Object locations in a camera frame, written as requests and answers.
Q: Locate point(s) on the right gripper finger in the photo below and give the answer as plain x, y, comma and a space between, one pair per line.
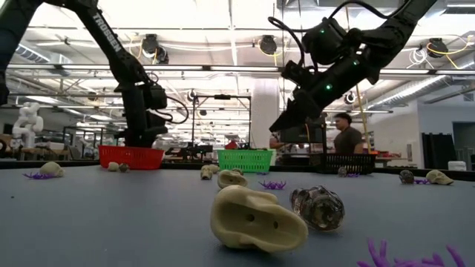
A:
300, 107

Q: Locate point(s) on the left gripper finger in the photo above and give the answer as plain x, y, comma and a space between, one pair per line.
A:
143, 139

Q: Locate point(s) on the purple plastic spider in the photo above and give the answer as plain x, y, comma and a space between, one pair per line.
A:
421, 181
352, 175
37, 175
272, 185
376, 256

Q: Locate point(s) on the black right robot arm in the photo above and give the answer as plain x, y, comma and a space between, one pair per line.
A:
393, 29

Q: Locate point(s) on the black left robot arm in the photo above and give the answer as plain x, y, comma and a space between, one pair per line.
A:
111, 41

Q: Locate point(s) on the red plastic basket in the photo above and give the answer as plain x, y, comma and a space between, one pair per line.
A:
130, 157

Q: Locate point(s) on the black monitor screen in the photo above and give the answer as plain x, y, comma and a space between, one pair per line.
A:
313, 135

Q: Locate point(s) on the person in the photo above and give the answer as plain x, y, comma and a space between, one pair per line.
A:
347, 141

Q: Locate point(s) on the black plastic basket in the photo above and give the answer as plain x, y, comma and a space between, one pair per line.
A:
349, 163

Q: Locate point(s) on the green plastic basket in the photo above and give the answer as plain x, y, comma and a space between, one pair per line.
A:
245, 160

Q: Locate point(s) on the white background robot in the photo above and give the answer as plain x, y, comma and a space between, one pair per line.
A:
27, 122

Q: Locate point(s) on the white container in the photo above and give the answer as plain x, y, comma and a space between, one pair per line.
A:
457, 165

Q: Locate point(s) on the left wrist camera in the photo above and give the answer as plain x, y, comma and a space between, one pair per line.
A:
157, 123

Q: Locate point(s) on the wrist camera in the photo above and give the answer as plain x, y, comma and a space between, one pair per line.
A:
297, 74
157, 123

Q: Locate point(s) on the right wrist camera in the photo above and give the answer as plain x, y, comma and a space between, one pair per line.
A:
297, 74

